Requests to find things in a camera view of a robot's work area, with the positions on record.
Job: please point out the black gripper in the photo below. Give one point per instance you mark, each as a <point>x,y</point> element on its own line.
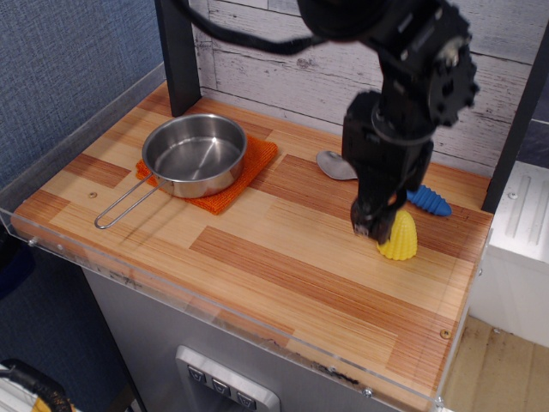
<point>388,165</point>

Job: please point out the yellow toy corn cob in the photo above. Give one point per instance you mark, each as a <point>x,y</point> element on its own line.
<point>403,239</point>

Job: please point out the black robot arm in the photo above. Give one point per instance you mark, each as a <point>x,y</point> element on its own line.
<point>428,77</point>

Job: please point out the orange knitted cloth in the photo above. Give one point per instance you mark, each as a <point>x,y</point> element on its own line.
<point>258,155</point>

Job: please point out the small steel saucepan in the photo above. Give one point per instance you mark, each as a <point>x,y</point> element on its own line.
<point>192,156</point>

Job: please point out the clear acrylic front guard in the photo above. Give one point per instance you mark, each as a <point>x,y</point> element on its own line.
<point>295,281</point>

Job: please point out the clear acrylic guard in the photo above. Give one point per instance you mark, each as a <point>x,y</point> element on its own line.
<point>295,281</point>
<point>42,170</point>

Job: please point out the silver dispenser button panel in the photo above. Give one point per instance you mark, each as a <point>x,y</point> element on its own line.
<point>247,394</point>

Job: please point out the clear acrylic left guard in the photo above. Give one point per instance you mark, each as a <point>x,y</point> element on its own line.
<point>42,170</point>

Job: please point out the yellow object bottom left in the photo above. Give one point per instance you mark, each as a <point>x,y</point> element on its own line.
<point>56,405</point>

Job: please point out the blue handled metal spoon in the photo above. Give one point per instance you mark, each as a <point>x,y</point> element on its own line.
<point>335,167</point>

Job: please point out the white aluminium rail block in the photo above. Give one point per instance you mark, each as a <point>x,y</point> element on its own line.
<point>519,231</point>

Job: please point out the black right vertical post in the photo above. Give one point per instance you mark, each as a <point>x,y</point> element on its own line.
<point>519,126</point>

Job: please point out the black vertical post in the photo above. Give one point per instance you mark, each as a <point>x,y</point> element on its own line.
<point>519,126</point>
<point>179,54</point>

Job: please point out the black left vertical post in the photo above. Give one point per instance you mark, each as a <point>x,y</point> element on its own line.
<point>179,54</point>

